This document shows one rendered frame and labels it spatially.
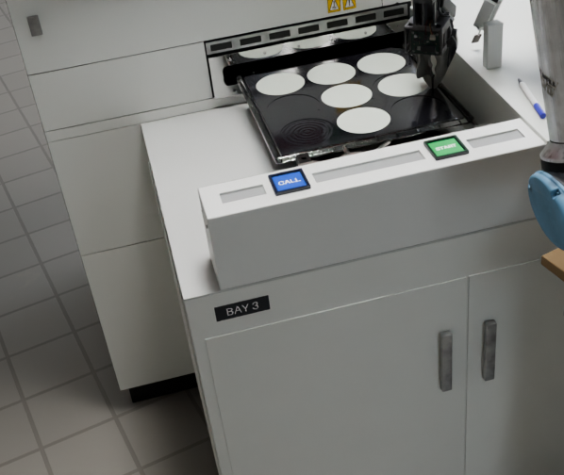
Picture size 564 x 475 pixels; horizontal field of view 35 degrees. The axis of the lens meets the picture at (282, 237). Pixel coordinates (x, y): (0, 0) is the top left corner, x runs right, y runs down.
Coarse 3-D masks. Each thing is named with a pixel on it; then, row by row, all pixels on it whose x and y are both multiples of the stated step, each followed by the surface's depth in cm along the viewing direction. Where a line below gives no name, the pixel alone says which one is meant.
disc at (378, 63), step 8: (368, 56) 190; (376, 56) 190; (384, 56) 189; (392, 56) 189; (400, 56) 188; (360, 64) 187; (368, 64) 187; (376, 64) 186; (384, 64) 186; (392, 64) 186; (400, 64) 185; (368, 72) 184; (376, 72) 183; (384, 72) 183
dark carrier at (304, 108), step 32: (320, 64) 189; (352, 64) 187; (416, 64) 184; (256, 96) 180; (288, 96) 179; (320, 96) 177; (384, 96) 174; (416, 96) 173; (288, 128) 168; (320, 128) 167; (384, 128) 164
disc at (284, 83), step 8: (264, 80) 186; (272, 80) 185; (280, 80) 185; (288, 80) 185; (296, 80) 184; (304, 80) 184; (264, 88) 183; (272, 88) 182; (280, 88) 182; (288, 88) 182; (296, 88) 181
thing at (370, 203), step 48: (480, 144) 145; (528, 144) 143; (240, 192) 141; (336, 192) 138; (384, 192) 141; (432, 192) 143; (480, 192) 145; (240, 240) 139; (288, 240) 141; (336, 240) 144; (384, 240) 146; (432, 240) 148
